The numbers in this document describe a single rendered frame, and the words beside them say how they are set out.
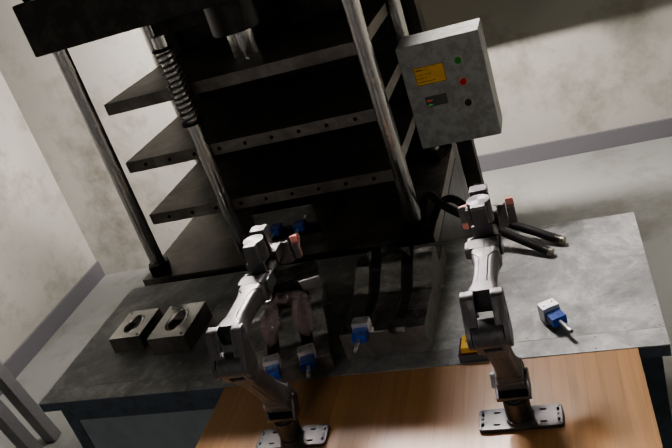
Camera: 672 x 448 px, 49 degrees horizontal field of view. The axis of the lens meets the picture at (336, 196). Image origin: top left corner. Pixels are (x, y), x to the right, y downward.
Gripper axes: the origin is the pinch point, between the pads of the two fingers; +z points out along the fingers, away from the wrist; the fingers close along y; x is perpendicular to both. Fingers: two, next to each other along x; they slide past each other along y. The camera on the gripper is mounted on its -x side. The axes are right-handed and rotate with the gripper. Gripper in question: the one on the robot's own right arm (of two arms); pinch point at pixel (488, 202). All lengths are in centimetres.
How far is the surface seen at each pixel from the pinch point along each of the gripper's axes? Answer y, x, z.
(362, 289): 47, 30, 16
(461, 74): 8, -14, 78
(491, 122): 2, 6, 79
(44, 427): 246, 109, 60
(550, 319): -9.5, 36.2, -4.4
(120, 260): 294, 107, 231
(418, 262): 28.5, 27.1, 21.8
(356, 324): 44, 28, -6
